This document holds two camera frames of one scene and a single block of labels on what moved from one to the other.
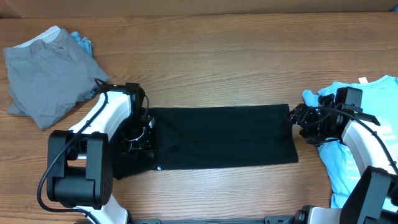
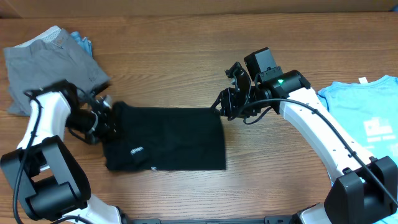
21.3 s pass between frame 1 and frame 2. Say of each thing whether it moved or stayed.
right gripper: moved
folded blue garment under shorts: stayed
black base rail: stayed
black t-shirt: moved
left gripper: moved
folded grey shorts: stayed
